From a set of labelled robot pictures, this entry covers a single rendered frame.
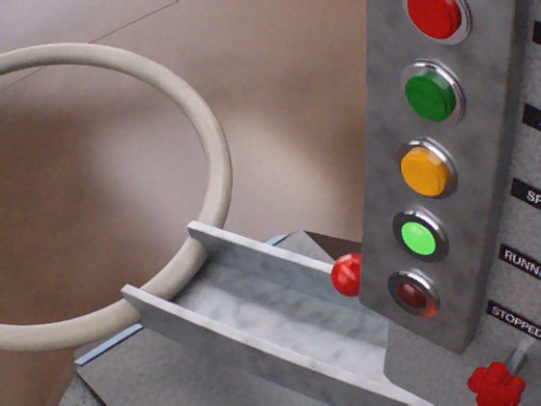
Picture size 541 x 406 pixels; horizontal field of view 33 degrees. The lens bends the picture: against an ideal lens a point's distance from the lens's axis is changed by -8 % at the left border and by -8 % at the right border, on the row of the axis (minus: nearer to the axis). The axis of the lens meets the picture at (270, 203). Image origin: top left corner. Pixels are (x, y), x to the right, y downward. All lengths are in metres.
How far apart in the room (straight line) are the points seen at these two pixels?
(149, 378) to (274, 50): 1.84
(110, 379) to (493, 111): 0.72
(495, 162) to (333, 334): 0.51
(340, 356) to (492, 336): 0.35
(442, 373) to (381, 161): 0.19
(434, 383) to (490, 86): 0.28
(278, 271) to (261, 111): 1.63
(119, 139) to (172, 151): 0.16
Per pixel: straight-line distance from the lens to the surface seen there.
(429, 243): 0.53
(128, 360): 1.11
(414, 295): 0.57
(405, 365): 0.68
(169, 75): 1.25
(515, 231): 0.52
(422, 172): 0.49
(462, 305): 0.56
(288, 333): 0.97
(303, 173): 2.44
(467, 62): 0.45
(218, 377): 1.08
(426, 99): 0.46
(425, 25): 0.44
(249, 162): 2.47
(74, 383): 1.11
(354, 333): 0.95
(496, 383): 0.56
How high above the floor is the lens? 1.72
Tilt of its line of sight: 47 degrees down
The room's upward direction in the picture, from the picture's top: 3 degrees counter-clockwise
